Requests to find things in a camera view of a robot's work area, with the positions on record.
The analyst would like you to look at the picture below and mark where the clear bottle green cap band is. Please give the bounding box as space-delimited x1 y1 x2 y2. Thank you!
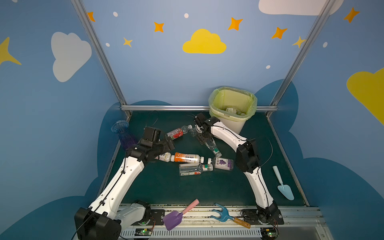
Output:
205 138 222 158

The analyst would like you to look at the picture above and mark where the orange label white bottle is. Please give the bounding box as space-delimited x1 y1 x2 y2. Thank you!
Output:
171 153 205 164

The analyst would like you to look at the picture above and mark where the clear bottle red green label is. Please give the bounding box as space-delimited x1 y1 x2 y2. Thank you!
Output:
179 163 214 177

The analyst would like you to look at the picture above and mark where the grape juice bottle purple label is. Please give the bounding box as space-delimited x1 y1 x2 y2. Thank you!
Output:
208 157 234 171

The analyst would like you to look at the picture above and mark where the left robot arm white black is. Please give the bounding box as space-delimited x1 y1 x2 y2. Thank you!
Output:
74 137 175 240

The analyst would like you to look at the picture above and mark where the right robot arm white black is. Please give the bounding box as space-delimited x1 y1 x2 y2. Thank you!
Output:
194 113 284 224

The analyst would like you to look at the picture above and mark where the white trash bin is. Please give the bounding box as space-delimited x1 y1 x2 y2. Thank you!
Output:
210 113 248 134

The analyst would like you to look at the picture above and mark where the green bin liner bag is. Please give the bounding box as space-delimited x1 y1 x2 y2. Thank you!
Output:
209 87 258 122

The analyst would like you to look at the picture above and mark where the purple plastic vase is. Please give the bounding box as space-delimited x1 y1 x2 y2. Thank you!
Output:
111 120 138 150

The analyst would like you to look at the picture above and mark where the left circuit board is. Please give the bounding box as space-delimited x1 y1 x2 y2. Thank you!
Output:
135 229 153 237

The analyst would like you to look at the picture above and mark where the circuit board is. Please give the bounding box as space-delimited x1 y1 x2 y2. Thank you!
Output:
135 229 153 237
261 228 279 240

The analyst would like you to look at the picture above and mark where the light blue toy trowel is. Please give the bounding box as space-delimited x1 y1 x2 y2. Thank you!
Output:
273 166 295 201

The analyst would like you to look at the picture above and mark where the right circuit board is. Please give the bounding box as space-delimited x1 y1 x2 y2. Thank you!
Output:
261 228 279 240

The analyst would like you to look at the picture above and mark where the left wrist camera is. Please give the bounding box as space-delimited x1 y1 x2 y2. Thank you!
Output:
139 127 161 148

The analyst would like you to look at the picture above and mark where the aluminium frame rear rail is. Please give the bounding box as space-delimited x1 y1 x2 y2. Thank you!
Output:
120 104 279 112

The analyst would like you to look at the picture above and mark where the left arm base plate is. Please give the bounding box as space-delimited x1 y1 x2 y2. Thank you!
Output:
132 209 165 226

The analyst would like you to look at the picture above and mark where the purple toy shovel pink handle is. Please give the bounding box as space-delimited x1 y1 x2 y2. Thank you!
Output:
163 199 200 231

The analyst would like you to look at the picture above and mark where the blue garden fork wooden handle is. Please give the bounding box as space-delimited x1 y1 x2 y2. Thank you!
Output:
210 203 251 229

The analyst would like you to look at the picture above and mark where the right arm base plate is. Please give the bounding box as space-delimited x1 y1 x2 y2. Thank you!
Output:
241 209 285 225

